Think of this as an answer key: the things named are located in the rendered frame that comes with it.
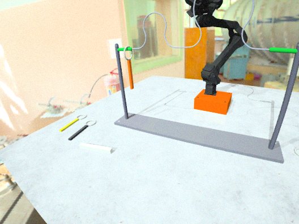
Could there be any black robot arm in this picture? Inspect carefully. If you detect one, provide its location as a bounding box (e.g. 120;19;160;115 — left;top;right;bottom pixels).
194;0;244;96

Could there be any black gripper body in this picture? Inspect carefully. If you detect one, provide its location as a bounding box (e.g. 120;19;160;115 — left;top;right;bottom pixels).
185;0;204;9

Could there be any white rectangular bar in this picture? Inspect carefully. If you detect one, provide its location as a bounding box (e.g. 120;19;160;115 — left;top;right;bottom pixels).
79;143;113;154

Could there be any dark grey handle with wire loop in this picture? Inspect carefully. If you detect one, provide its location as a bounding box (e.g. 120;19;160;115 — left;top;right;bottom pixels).
68;120;96;140

